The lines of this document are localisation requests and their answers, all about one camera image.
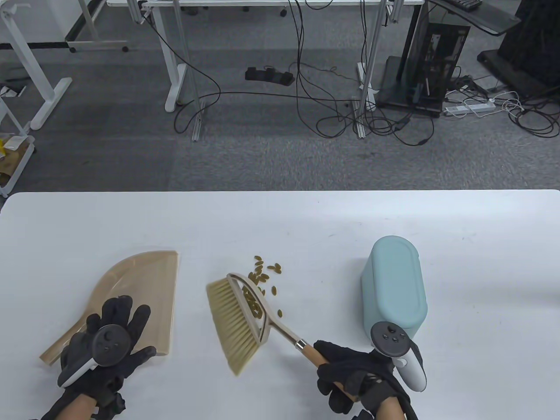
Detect person's left hand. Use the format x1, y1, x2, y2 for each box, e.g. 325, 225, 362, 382
42, 295, 157, 420

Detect person's right hand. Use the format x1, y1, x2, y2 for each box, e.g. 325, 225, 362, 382
314, 340, 413, 417

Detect beige plastic dustpan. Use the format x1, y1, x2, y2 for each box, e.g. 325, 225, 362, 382
39, 250, 180, 367

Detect light blue desktop trash can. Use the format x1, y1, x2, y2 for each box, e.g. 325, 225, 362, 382
361, 235, 428, 351

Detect beige wooden-handled hand broom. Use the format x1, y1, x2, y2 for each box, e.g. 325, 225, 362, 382
206, 273, 360, 402

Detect brown raisins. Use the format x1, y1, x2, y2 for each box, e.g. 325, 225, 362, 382
243, 256, 284, 319

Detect person's left forearm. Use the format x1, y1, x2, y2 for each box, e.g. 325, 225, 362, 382
58, 393, 98, 420

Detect person's right forearm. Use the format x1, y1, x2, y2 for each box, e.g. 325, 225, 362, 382
375, 396, 406, 420

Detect black white left hand controller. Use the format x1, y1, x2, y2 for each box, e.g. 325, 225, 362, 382
58, 326, 132, 389

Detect black white hand controller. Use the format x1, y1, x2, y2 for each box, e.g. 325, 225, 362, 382
58, 326, 132, 389
371, 322, 427, 392

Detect black white right hand controller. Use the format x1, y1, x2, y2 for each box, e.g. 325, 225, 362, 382
371, 322, 427, 392

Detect white table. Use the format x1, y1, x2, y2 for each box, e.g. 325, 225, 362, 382
0, 189, 560, 420

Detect white desk T-shaped leg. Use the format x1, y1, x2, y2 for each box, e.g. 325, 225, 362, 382
0, 4, 73, 130

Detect white desk with metal legs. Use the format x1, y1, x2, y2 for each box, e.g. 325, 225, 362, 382
107, 0, 425, 112

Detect white power strip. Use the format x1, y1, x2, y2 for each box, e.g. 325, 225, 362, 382
444, 101, 497, 117

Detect black computer tower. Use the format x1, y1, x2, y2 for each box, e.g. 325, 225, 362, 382
377, 0, 472, 118

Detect black equipment stand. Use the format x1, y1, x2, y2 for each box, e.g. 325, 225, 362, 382
477, 0, 560, 99

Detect aluminium profile post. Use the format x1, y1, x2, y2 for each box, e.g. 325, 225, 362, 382
356, 0, 389, 139
172, 0, 206, 142

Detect white wheeled frame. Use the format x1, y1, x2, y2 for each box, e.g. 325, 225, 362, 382
65, 0, 130, 54

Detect tangle of black cables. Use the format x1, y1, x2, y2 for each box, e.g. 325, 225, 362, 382
139, 0, 560, 147

